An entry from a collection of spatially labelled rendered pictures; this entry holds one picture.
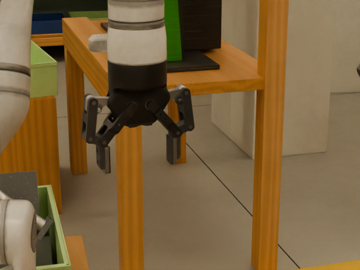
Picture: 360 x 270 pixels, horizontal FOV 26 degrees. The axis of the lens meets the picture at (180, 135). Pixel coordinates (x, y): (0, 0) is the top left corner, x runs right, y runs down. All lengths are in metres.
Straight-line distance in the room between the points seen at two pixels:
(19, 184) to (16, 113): 0.63
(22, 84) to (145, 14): 0.27
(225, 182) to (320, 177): 0.56
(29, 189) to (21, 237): 0.65
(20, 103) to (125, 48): 0.24
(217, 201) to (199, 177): 0.37
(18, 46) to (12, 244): 0.28
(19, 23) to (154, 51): 0.27
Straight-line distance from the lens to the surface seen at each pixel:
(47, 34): 7.27
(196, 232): 3.83
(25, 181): 1.74
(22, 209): 1.11
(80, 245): 1.96
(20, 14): 1.17
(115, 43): 0.96
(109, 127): 0.99
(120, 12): 0.95
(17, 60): 1.14
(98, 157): 1.01
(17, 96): 1.13
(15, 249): 1.10
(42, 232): 1.70
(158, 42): 0.96
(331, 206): 4.19
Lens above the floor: 1.66
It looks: 19 degrees down
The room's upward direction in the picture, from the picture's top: straight up
